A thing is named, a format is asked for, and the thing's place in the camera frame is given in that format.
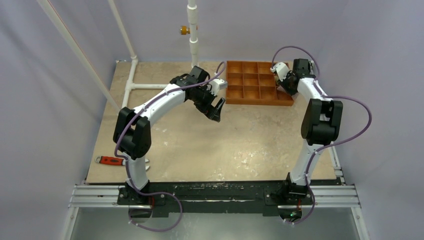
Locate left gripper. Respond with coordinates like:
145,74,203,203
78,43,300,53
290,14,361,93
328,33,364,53
189,85,224,122

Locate orange compartment tray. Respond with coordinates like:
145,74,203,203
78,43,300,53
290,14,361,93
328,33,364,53
225,60,294,107

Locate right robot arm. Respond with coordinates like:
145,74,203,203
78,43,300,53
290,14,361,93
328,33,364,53
271,58,343,204

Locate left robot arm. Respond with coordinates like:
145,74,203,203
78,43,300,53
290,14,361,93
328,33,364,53
113,62,228,205

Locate orange yellow valve knob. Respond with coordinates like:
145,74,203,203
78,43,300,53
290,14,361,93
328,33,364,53
179,25,199,36

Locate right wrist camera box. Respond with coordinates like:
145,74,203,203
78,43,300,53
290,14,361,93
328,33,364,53
270,62,290,82

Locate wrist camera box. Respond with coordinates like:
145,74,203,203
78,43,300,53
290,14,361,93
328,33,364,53
208,78,228,96
270,62,290,82

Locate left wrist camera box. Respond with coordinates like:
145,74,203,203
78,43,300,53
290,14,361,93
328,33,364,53
208,78,228,96

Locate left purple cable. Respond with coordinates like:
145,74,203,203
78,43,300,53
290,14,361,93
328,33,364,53
114,61,228,233

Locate purple cable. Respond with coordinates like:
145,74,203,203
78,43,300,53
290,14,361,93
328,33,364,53
114,61,228,233
270,45,373,226

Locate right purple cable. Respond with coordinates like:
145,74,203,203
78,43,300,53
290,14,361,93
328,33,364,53
270,45,373,226

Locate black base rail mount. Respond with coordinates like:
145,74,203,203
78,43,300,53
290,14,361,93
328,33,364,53
117,180,313,221

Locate adjustable wrench red handle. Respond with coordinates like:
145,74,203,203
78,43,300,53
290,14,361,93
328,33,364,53
95,155,152,172

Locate aluminium frame rails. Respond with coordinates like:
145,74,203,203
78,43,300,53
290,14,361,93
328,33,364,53
67,60,370,240

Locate white PVC pipe frame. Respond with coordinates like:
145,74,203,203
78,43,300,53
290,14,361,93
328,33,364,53
38,0,198,111

